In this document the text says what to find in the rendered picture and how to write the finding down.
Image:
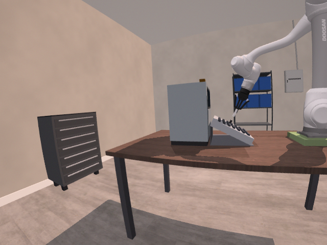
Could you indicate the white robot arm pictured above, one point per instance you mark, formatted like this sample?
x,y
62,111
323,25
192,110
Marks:
x,y
315,105

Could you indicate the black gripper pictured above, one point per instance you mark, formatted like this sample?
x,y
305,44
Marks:
x,y
242,95

